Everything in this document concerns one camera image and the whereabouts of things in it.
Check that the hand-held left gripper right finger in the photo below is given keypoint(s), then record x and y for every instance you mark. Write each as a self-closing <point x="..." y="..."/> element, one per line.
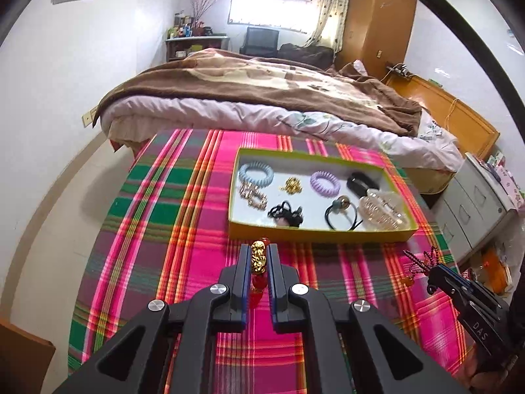
<point x="274" y="287"/>

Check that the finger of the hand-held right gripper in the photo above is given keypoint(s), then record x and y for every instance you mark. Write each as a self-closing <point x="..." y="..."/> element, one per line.
<point x="441" y="285"/>
<point x="455" y="275"/>

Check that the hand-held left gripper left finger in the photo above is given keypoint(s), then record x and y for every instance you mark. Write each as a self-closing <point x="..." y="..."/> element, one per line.
<point x="245" y="283"/>

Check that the green-edged shallow cardboard box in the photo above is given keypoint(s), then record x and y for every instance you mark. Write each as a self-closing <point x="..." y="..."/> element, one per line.
<point x="311" y="209"/>

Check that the pink translucent hair claw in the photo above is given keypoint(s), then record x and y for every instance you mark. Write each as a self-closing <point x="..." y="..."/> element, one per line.
<point x="381" y="209"/>

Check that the small gold hair clip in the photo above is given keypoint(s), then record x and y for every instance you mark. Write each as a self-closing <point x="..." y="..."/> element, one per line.
<point x="292" y="185"/>

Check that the orange container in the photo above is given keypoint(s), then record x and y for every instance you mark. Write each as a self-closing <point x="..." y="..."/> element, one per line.
<point x="494" y="273"/>

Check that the grey drawer nightstand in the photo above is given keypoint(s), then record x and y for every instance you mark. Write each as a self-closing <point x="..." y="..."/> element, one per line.
<point x="467" y="205"/>

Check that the pink patterned box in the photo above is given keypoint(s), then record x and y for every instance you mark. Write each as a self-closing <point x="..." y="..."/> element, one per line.
<point x="512" y="188"/>

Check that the black hair clip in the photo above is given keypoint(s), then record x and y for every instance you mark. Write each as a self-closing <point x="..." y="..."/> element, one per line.
<point x="357" y="182"/>

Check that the wooden bed headboard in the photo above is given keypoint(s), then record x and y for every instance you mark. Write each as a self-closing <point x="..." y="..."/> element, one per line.
<point x="451" y="115"/>

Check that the pink floral duvet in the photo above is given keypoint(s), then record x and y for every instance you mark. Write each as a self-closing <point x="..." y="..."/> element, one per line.
<point x="205" y="108"/>

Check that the bed with brown blanket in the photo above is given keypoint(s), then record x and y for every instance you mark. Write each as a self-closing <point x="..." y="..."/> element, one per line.
<point x="246" y="86"/>

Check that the power strip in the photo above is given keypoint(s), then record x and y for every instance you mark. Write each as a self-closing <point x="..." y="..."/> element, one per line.
<point x="398" y="69"/>

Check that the dark brown cloth pile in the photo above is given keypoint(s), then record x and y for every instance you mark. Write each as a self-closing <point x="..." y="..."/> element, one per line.
<point x="305" y="54"/>

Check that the cluttered wooden shelf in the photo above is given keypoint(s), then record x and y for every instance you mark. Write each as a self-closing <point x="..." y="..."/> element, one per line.
<point x="197" y="45"/>

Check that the black office chair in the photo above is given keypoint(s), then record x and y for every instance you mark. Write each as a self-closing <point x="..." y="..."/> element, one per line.
<point x="260" y="39"/>

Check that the group of small bottles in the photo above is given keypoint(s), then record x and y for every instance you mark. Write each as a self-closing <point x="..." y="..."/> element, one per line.
<point x="184" y="28"/>

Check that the wooden wardrobe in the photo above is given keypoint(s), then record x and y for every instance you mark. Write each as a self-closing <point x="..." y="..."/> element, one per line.
<point x="377" y="16"/>

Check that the window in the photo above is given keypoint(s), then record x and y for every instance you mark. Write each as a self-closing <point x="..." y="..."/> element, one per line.
<point x="266" y="10"/>

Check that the purple decorative branches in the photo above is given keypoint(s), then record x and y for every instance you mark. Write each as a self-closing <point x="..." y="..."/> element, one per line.
<point x="205" y="4"/>

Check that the patterned curtain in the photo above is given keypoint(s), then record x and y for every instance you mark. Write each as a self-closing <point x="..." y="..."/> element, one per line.
<point x="328" y="8"/>

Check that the wall socket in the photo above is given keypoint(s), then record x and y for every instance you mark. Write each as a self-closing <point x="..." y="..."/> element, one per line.
<point x="88" y="118"/>

